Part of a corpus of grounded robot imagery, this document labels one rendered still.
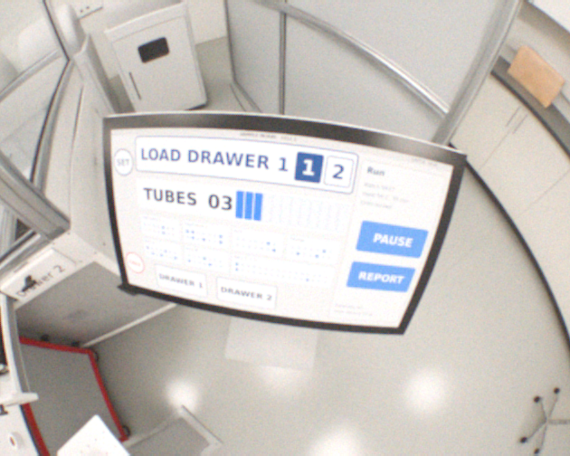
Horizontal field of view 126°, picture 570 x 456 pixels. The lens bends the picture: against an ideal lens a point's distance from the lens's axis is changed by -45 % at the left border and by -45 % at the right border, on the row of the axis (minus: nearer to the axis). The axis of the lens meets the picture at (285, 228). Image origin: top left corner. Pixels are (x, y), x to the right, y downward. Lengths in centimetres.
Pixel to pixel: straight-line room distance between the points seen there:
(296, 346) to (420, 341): 71
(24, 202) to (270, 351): 119
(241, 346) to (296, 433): 56
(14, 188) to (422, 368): 180
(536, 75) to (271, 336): 245
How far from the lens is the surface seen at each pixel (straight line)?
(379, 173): 33
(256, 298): 41
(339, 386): 145
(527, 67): 228
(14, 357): 96
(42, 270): 85
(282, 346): 136
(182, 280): 43
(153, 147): 38
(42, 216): 69
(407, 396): 159
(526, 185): 219
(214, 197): 35
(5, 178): 61
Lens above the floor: 140
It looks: 63 degrees down
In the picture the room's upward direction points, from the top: 2 degrees clockwise
